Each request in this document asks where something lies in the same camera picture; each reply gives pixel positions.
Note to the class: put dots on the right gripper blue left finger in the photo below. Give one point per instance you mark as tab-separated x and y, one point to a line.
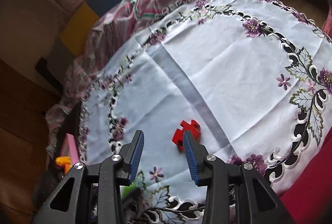
135	152

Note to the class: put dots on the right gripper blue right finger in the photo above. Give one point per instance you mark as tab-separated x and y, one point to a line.
192	153

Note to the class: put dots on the orange plastic case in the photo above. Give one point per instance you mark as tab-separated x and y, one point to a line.
64	162

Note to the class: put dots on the pink storage box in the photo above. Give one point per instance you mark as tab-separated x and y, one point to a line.
69	149

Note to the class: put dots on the white embroidered tablecloth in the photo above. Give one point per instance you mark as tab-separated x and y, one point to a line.
254	74

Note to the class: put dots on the striped pink blanket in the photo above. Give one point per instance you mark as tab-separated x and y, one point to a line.
105	37

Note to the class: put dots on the blue yellow sofa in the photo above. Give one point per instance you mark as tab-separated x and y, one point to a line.
76	31

